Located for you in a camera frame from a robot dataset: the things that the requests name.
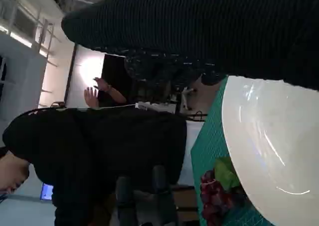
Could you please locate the wooden box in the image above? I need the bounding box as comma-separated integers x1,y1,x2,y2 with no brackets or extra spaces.
173,186,200,213

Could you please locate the person standing by table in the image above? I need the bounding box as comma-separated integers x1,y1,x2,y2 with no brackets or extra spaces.
0,108,187,226

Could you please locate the green cutting mat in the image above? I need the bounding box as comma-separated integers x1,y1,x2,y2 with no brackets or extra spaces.
190,76,275,226

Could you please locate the person in background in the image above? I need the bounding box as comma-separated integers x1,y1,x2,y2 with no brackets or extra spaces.
83,77,128,109

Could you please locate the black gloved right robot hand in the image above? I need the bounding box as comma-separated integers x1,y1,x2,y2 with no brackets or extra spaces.
61,0,319,91

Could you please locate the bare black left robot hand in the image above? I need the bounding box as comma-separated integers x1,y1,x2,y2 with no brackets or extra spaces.
116,165,176,226

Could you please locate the lit computer screen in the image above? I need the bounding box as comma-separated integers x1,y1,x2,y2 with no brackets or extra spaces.
40,183,54,201

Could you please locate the white plate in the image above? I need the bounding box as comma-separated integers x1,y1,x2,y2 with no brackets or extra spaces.
221,75,319,226

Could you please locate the red toy grape bunch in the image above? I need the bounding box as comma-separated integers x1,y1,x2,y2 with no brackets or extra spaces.
200,157,247,226

